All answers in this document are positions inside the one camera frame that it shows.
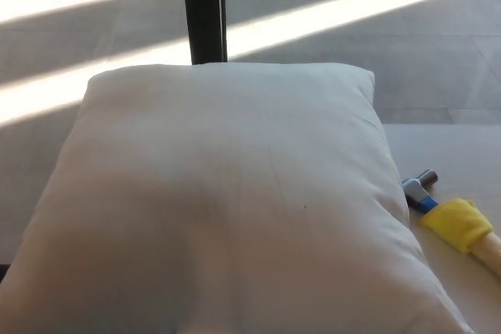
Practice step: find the claw hammer with blue neck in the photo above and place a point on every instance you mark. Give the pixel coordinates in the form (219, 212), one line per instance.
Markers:
(419, 189)

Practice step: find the yellow cloth wrap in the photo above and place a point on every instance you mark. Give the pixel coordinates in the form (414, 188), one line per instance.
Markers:
(456, 222)

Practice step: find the white square pillow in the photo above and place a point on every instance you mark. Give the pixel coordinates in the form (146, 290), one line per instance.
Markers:
(219, 193)

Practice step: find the black vertical post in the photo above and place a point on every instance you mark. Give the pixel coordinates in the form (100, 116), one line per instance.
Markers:
(204, 9)

